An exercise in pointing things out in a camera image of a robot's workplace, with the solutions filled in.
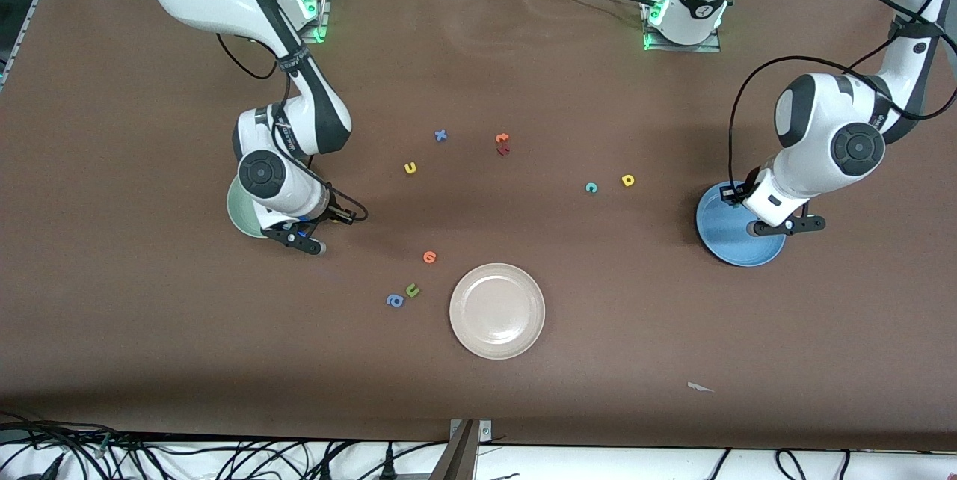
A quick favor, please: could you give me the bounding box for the blue plate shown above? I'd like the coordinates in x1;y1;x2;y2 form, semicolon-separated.
695;181;787;268

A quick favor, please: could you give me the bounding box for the green plate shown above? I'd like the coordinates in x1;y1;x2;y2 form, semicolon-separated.
226;175;264;239

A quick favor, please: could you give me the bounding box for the beige plate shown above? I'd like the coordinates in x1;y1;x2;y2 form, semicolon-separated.
449;262;547;360

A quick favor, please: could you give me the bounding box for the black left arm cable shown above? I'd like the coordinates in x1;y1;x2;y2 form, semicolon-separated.
727;0;957;200

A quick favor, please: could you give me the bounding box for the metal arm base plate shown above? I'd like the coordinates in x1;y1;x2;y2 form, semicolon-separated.
643;0;722;53
295;0;331;43

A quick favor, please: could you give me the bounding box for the aluminium frame profile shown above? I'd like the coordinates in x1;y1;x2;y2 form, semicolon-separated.
430;420;479;480

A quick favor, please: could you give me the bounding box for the black floor cable bundle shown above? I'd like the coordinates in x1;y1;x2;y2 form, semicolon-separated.
0;411;449;480

